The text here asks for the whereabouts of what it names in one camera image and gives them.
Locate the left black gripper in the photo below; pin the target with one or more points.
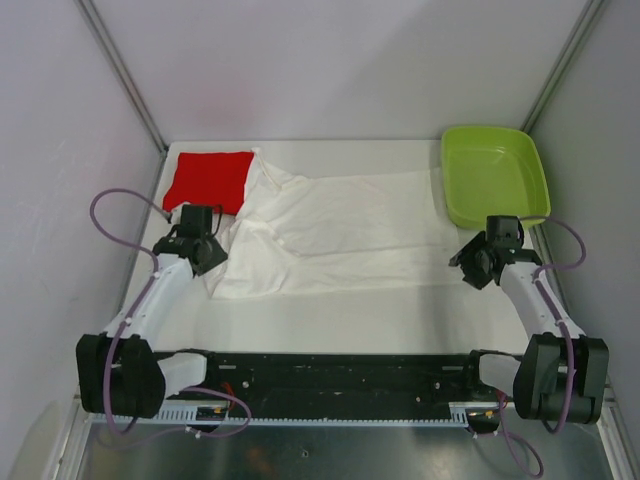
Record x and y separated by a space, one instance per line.
217 256

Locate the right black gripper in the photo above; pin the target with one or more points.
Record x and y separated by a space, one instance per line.
464 258

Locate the white t shirt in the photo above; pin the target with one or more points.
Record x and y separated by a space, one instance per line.
298 235

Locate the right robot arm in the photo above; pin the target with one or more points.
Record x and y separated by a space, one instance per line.
561 376

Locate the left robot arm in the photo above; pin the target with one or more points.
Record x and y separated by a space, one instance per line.
120 371

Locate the folded red t shirt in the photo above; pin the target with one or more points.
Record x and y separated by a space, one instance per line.
210 179

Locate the green plastic basin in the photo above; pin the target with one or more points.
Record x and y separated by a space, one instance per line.
489 171

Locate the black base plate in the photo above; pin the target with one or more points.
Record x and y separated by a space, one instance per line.
358 386

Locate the grey slotted cable duct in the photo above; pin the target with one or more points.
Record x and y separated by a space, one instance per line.
453 414

